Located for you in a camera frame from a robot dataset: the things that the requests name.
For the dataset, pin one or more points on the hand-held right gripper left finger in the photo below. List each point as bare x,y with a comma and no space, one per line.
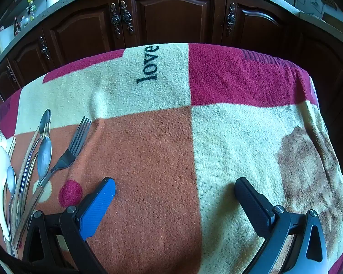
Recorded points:
100,205

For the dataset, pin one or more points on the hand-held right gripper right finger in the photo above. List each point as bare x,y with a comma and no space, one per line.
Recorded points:
253,204

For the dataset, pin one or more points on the printed checkered blanket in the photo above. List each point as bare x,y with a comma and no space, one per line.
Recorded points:
160,148

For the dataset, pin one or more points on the dark sauce bottle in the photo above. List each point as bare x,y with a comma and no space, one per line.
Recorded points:
16,25

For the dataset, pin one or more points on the small metal spoon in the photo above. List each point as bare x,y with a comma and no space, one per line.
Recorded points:
10,178

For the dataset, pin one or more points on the white jar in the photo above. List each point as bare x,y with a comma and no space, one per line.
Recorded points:
53,1

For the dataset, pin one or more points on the cream microwave oven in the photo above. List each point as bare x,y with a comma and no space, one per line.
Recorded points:
2,35

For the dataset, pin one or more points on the yellow cap oil bottle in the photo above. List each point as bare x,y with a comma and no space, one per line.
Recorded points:
31,5

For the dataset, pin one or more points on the metal fork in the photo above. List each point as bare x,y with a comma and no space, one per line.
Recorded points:
70,155

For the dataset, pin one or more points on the dark wooden base cabinet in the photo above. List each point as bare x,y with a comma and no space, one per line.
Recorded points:
174,17

